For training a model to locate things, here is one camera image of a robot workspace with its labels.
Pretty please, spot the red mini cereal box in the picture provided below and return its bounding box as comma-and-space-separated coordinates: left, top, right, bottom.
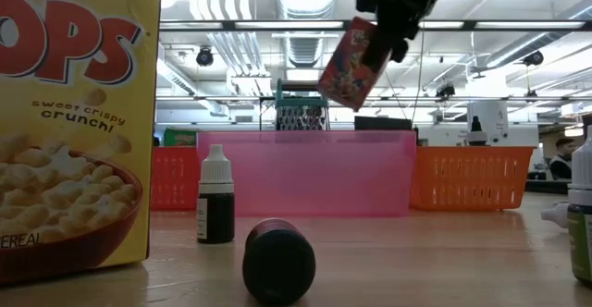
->
316, 16, 392, 113

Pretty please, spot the black icing bottle white collar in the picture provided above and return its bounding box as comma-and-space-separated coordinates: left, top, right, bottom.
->
465, 116, 489, 147

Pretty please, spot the green mini cereal box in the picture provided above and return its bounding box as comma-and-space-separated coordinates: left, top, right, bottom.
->
163, 127, 199, 148

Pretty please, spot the purple sprinkle jar black lid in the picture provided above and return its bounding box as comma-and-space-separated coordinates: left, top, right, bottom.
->
241, 217, 317, 306

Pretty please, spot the green dropper bottle white cap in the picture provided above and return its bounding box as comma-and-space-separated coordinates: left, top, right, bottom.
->
566, 126, 592, 286

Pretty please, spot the yellow corn pops cereal box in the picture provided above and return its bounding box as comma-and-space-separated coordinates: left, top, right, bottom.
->
0, 0, 163, 285

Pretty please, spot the black monitor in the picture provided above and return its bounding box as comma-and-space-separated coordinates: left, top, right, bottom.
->
354, 116, 413, 131

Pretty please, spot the teal box grater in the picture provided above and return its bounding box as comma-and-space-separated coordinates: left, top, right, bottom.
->
275, 79, 331, 131

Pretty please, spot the white cylindrical appliance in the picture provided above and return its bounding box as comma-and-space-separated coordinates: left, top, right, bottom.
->
466, 101, 510, 146

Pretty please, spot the pink translucent plastic bin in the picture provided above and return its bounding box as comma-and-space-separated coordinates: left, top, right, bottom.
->
196, 129, 417, 218

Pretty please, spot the black hanging spotlight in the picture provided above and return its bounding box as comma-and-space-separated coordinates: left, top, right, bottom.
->
524, 50, 545, 68
195, 46, 215, 68

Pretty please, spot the orange plastic basket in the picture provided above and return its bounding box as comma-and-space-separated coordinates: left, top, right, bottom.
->
409, 145, 537, 212

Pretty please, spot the person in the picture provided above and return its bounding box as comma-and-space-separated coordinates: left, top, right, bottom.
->
549, 137, 577, 181

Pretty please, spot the red plastic basket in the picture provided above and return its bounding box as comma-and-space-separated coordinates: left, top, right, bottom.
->
151, 146, 203, 211

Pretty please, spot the silver ventilation duct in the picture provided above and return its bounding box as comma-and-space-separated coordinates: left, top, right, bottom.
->
275, 0, 339, 68

